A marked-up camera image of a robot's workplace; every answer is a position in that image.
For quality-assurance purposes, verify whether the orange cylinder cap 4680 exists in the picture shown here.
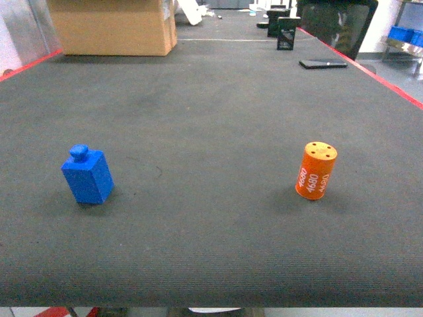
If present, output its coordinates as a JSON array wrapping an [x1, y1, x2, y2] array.
[[295, 141, 338, 200]]

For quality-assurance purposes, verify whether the blue bottle-shaped plastic part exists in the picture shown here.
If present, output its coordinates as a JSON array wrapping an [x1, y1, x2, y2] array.
[[61, 144, 114, 205]]

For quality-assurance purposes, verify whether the black phone on table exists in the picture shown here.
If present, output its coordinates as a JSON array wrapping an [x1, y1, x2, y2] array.
[[299, 59, 348, 69]]

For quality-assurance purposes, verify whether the black stand near front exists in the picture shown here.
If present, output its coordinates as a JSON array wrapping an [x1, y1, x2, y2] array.
[[277, 17, 301, 50]]

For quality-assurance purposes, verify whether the black stand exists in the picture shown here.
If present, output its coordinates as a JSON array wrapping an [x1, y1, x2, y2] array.
[[277, 17, 301, 50], [266, 8, 291, 38]]

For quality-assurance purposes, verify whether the large cardboard box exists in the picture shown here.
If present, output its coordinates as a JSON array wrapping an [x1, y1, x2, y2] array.
[[47, 1, 177, 56]]

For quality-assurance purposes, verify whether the black stand behind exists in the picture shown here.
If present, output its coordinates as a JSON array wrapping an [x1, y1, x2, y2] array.
[[266, 8, 291, 38]]

